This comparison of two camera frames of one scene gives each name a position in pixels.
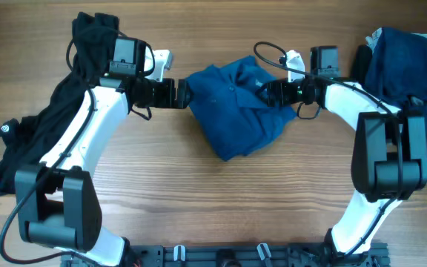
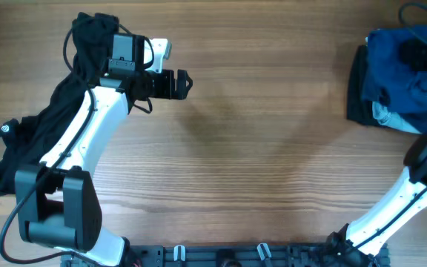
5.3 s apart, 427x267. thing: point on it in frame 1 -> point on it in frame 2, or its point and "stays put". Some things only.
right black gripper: [285, 99] -> [422, 49]
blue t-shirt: [231, 121] -> [411, 93]
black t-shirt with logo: [29, 140] stays put
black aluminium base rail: [267, 255] stays put
